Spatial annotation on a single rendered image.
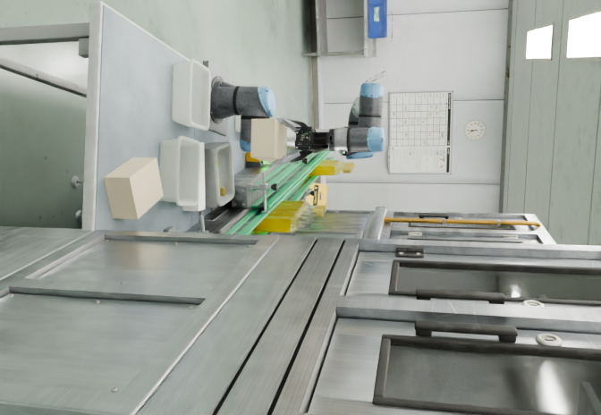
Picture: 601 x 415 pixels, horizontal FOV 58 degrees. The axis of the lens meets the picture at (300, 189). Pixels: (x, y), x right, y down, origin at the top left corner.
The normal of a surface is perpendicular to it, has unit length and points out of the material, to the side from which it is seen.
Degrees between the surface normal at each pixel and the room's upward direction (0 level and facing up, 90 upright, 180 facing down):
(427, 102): 90
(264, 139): 90
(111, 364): 90
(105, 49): 0
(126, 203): 90
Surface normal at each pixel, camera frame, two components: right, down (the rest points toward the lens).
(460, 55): -0.21, 0.22
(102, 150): 0.98, 0.01
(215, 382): -0.04, -0.97
